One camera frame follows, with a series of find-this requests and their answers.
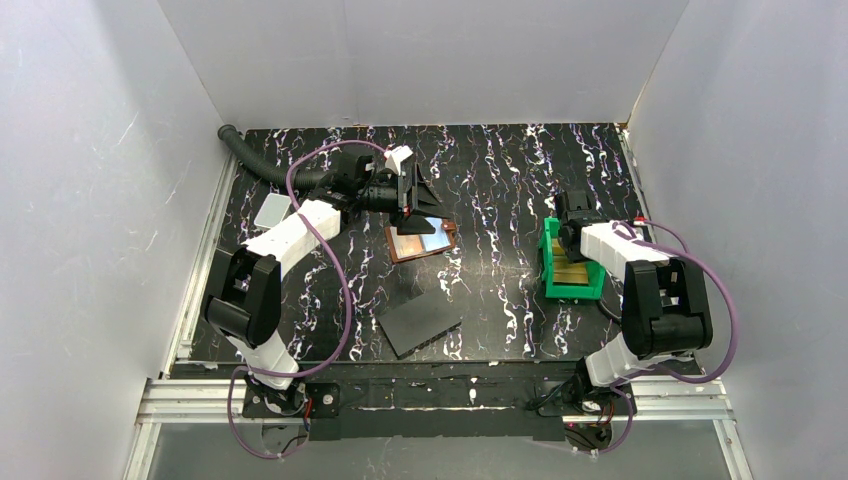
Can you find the cards in green tray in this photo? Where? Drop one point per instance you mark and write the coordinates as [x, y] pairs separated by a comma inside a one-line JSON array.
[[566, 272]]

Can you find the brown leather card holder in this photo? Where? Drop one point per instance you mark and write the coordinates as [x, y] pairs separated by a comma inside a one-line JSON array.
[[388, 229]]

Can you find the green plastic card tray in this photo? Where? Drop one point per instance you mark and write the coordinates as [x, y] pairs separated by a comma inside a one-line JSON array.
[[597, 274]]

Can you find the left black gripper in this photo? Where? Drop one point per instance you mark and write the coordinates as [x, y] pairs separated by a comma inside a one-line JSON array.
[[405, 199]]

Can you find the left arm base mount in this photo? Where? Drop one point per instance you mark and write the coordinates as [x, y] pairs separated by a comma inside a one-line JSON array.
[[297, 407]]

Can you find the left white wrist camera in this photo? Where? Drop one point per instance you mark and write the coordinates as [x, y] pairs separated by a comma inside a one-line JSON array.
[[395, 157]]

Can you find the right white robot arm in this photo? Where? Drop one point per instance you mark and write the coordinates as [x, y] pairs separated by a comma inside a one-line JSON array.
[[664, 306]]

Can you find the black foam block front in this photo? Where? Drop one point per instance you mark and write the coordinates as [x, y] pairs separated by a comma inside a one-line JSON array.
[[418, 322]]

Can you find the white plastic box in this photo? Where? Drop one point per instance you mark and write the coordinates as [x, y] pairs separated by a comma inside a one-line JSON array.
[[274, 209]]

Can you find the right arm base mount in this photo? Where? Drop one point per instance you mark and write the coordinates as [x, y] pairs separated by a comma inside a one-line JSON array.
[[605, 415]]

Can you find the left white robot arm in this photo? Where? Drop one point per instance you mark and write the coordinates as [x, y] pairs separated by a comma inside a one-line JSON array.
[[243, 296]]

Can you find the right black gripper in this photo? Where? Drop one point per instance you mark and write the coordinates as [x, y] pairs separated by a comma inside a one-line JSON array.
[[570, 240]]

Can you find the gold credit card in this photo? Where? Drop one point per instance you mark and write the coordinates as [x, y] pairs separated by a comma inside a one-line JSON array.
[[404, 247]]

